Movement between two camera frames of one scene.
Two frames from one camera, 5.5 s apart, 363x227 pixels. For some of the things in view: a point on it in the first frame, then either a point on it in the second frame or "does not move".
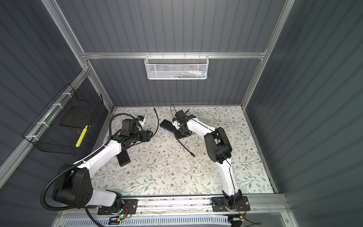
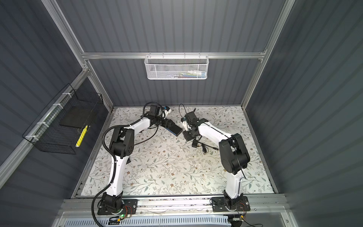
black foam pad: (77, 115) does not move
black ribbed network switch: (168, 126) does not move
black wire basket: (64, 126) does not move
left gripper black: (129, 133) to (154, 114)
